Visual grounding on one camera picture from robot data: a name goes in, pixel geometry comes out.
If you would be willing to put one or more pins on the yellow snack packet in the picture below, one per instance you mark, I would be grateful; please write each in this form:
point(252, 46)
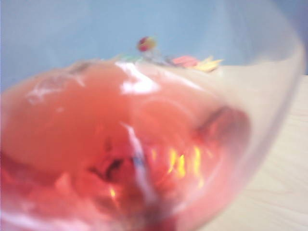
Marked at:
point(208, 64)

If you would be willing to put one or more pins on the round red yellow toy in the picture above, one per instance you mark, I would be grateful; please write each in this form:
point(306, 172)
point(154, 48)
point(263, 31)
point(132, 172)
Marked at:
point(146, 43)

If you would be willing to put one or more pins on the wine glass with red liquid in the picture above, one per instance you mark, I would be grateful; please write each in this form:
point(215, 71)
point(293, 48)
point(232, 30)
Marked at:
point(96, 125)

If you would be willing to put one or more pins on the red snack packet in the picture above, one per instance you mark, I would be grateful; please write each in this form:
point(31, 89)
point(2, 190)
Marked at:
point(184, 61)

